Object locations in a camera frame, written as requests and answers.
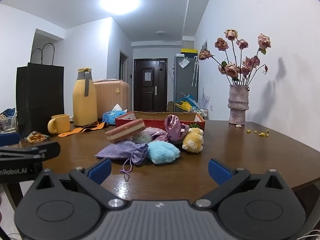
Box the purple drawstring pouch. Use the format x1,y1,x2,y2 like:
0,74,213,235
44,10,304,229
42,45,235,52
95,141,149,182

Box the red cardboard box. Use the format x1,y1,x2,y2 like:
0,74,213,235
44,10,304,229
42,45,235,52
115,111,206,147

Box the wire rack with bottles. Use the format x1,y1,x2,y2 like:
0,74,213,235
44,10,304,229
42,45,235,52
190,107,209,117

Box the grey refrigerator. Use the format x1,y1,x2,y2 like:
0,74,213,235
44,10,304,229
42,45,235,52
173,56,199,113

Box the peach ribbed suitcase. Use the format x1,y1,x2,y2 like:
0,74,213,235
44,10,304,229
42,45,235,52
93,79,131,119

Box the scattered yellow flower buds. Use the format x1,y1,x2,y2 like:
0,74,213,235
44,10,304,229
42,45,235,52
246,129,270,137

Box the pale green fluffy puff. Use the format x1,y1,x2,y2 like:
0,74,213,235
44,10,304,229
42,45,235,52
132,133,152,144

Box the lilac fluffy cloth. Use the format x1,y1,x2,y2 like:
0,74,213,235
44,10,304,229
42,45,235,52
136,127,167,140

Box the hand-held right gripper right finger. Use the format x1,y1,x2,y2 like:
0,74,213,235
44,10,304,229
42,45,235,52
192,158,288,208

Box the pink cream striped sponge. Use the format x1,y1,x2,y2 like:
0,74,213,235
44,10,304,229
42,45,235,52
104,118,146,144

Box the pink satin scrunchie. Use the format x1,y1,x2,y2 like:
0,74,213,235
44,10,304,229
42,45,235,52
151,114,190,143

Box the clear snack packet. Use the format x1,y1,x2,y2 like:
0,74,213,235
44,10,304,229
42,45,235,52
25,131,49,144

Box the orange strap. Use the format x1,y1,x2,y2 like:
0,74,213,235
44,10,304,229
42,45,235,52
58,121,108,137

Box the yellow mug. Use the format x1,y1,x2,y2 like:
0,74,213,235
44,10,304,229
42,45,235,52
47,114,71,134

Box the purple lavender bunch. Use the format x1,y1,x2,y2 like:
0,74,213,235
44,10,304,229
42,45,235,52
201,87,211,108

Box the dark interior door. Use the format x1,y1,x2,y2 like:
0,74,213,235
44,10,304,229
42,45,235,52
119,51,129,82

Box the blue tissue pack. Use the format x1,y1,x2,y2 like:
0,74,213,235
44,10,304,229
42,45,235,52
102,104,128,123

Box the white cable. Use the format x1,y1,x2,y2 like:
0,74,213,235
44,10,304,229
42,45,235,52
297,229,320,240

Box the bright round ceiling lamp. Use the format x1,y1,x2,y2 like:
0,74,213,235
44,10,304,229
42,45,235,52
100,0,140,15

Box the clear glass cup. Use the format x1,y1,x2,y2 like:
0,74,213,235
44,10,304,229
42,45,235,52
0,111,19,133

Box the dark brown entrance door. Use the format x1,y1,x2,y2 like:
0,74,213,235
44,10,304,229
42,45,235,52
134,58,167,112

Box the bunch of dried pink roses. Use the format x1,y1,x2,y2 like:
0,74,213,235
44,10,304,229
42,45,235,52
198,29,272,86

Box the pink stone vase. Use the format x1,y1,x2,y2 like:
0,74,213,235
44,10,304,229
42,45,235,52
228,84,250,125

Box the white folded umbrella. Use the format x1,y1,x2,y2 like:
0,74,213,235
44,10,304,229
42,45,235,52
192,56,199,87

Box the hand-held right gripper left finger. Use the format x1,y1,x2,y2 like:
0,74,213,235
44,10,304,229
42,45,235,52
34,158,127,208

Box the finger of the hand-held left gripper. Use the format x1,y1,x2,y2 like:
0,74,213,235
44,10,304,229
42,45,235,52
0,133,21,147
0,142,61,162

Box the yellow thermos jug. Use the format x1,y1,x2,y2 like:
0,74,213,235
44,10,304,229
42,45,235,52
72,67,98,127

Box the light blue fluffy plush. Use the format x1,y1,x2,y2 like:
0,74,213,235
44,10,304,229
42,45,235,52
147,141,181,165

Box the blue and yellow toy pile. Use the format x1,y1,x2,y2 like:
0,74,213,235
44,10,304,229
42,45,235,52
174,94,199,112

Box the yellow plush toy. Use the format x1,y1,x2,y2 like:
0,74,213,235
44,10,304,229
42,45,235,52
182,127,204,153

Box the black paper bag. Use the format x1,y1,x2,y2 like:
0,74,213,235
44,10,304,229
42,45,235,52
16,42,65,137

